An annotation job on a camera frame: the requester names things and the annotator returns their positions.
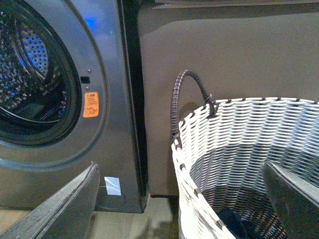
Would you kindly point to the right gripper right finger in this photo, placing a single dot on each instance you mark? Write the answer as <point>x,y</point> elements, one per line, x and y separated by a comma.
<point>295,201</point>

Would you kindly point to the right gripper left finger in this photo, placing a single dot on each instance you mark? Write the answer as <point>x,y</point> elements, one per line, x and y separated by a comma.
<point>65,215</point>

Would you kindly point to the dark navy garment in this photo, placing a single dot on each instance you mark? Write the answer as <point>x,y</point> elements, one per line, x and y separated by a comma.
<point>241,229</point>

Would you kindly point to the grey front-load washing machine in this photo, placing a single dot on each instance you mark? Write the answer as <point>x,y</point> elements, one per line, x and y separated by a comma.
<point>52,52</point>

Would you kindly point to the white paper label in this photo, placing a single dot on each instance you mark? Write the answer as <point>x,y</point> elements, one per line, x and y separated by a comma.
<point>113,186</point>

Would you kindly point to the white woven laundry basket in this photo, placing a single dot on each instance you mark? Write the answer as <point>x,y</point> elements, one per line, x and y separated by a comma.
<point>218,162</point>

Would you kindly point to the orange warning sticker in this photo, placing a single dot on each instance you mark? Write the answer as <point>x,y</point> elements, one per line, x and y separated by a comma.
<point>91,105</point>

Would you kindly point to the brown cabinet beside washer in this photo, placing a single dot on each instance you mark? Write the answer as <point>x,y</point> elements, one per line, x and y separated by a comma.
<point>267,48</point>

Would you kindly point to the dark wrapped basket handle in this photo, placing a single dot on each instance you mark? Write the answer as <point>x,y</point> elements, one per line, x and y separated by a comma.
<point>174,115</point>

